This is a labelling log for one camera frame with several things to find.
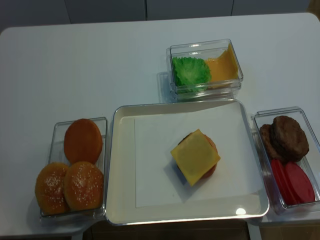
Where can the sesame bun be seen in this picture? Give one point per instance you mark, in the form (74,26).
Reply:
(49,189)
(83,186)

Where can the green lettuce leaf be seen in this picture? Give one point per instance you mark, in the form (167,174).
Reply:
(190,73)

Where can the clear lettuce cheese container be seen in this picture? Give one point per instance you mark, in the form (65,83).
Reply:
(203,50)

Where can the yellow cheese slice on burger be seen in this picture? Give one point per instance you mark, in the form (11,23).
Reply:
(194,156)

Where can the white paper sheet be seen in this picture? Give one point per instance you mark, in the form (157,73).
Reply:
(158,180)

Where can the plain smooth bun half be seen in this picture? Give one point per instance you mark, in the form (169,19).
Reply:
(83,142)

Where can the yellow cheese slice in container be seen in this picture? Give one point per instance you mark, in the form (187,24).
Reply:
(224,67)

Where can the white serving tray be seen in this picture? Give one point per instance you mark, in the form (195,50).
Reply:
(121,206)

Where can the brown meat patty back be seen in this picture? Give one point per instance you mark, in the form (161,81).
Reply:
(265,136)

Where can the brown meat patty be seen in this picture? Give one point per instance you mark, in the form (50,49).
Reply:
(265,136)
(288,138)

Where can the clear bun container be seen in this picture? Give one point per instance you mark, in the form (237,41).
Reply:
(57,155)

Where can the red tomato slice back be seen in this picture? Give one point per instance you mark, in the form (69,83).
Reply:
(282,182)

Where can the red tomato slice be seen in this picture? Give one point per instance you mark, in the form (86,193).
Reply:
(282,182)
(299,183)

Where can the brown meat patty front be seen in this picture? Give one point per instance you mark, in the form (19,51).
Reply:
(288,138)

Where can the clear patty tomato container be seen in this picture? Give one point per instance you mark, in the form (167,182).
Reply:
(310,163)

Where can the red tomato slice front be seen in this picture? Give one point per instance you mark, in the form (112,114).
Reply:
(299,183)

